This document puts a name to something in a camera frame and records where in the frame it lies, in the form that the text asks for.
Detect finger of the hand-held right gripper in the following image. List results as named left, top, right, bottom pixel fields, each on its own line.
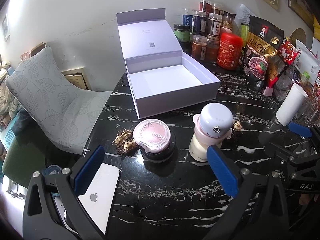
left=259, top=131, right=300, bottom=167
left=287, top=121, right=320, bottom=140

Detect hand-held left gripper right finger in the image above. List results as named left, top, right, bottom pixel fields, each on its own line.
left=200, top=145, right=290, bottom=240

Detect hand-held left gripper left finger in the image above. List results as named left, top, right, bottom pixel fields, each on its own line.
left=22, top=145, right=110, bottom=240

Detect cream pink cosmetic bottle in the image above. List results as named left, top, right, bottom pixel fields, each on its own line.
left=189, top=114, right=232, bottom=161

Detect large gold beaded hair claw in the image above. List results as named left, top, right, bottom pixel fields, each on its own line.
left=114, top=127, right=138, bottom=157

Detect white domed bottle cap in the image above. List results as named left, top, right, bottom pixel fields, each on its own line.
left=201, top=103, right=235, bottom=136

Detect pink cream jar black lid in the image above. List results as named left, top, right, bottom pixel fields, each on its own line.
left=133, top=119, right=177, bottom=162

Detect white hinged gift box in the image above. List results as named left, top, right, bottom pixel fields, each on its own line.
left=116, top=8, right=221, bottom=120

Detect white cylinder tumbler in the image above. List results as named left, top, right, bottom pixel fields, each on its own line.
left=276, top=83, right=308, bottom=126

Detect white smartphone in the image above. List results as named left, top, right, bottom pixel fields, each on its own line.
left=77, top=164, right=121, bottom=234

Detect green seat cushion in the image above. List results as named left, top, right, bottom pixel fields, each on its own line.
left=1, top=137, right=75, bottom=189

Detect white pouch bag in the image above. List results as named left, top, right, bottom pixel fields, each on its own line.
left=295, top=40, right=320, bottom=85

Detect red snack bag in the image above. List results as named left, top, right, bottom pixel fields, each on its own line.
left=265, top=37, right=297, bottom=90

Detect grey leaf pattern chair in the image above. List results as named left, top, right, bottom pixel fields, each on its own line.
left=5, top=46, right=113, bottom=155

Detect black gold oat bag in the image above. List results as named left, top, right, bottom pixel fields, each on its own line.
left=241, top=15, right=285, bottom=92

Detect woven straw fan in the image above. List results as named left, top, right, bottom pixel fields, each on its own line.
left=290, top=28, right=307, bottom=47

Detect wooden framed panel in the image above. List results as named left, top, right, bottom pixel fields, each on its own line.
left=61, top=67, right=90, bottom=90

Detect red canister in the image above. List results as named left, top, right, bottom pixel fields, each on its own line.
left=217, top=32, right=244, bottom=70

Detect green label jar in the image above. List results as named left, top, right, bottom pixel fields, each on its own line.
left=239, top=24, right=250, bottom=44

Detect pile of clothes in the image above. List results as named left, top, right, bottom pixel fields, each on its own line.
left=0, top=55, right=22, bottom=133

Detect jar red brown contents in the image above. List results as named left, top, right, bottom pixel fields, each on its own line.
left=206, top=39, right=222, bottom=63

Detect white printed paper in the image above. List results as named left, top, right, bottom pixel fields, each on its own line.
left=236, top=4, right=255, bottom=26

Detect jar orange powder contents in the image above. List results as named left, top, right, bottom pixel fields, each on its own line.
left=192, top=35, right=208, bottom=60

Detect jar yellow sliced contents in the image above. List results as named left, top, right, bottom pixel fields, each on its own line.
left=222, top=11, right=237, bottom=34

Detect brown jar white label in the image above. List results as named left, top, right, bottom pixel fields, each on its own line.
left=207, top=13, right=223, bottom=40

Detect green jar black lid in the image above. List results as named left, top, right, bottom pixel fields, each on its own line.
left=173, top=24, right=191, bottom=43

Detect dark blue label jar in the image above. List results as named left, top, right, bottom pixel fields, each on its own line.
left=192, top=10, right=207, bottom=37

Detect blue label clear jar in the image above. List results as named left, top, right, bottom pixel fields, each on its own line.
left=182, top=8, right=194, bottom=33

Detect tall jar red contents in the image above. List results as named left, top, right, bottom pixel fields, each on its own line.
left=199, top=0, right=213, bottom=14

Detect dark picture frame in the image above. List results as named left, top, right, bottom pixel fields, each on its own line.
left=285, top=0, right=314, bottom=28

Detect small wall picture frame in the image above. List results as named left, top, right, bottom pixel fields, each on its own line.
left=2, top=14, right=10, bottom=42

